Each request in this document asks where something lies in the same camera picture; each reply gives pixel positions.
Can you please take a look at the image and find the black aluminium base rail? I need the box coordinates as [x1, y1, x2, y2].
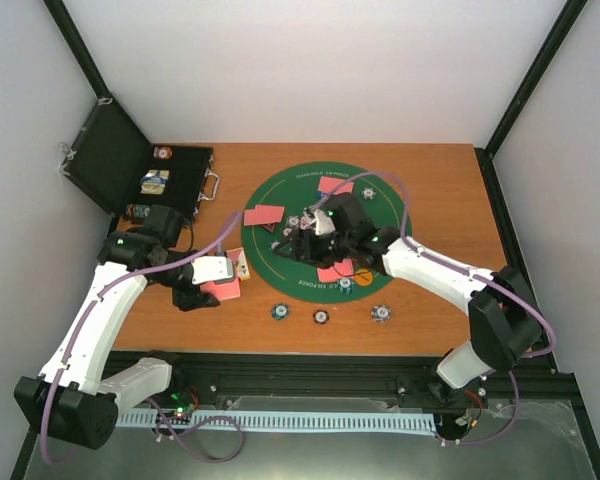
[109, 349, 581, 416]

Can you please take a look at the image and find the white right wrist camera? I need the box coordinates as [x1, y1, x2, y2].
[310, 209, 336, 236]

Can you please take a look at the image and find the red backed playing card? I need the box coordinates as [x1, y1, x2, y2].
[243, 204, 285, 226]

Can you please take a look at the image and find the playing card box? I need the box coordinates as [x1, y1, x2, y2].
[226, 247, 251, 281]

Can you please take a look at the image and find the white purple single chip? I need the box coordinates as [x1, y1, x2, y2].
[287, 216, 300, 229]

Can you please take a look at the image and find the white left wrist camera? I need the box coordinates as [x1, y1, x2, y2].
[191, 256, 236, 285]

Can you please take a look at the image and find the orange big blind button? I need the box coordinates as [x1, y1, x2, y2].
[354, 268, 374, 287]

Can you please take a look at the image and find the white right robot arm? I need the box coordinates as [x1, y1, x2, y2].
[273, 194, 546, 394]

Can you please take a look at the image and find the light blue cable duct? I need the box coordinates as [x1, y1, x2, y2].
[114, 407, 439, 434]

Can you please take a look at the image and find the blue poker chip stack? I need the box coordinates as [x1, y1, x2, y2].
[271, 303, 290, 321]

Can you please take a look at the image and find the dark red chip stack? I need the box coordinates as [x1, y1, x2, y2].
[313, 309, 330, 325]

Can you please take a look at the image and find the chip row in case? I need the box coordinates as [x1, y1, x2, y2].
[123, 203, 151, 221]

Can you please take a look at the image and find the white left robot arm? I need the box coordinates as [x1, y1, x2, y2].
[14, 206, 235, 450]

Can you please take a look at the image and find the white purple chip stack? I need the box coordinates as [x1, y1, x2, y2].
[371, 304, 392, 323]

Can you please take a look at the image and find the orange chip in case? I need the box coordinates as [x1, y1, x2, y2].
[153, 146, 173, 160]

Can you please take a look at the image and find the round green poker mat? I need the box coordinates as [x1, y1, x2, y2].
[241, 162, 411, 304]

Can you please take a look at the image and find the blue card box in case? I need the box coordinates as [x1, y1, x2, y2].
[140, 169, 170, 196]

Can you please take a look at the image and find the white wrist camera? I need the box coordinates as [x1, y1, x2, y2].
[310, 209, 336, 236]
[191, 256, 236, 285]

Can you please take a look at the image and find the red playing card deck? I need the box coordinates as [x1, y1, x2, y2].
[200, 278, 241, 302]

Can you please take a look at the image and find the black poker case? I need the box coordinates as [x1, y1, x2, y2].
[61, 97, 213, 220]

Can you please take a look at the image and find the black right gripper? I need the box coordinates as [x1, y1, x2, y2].
[273, 229, 353, 270]

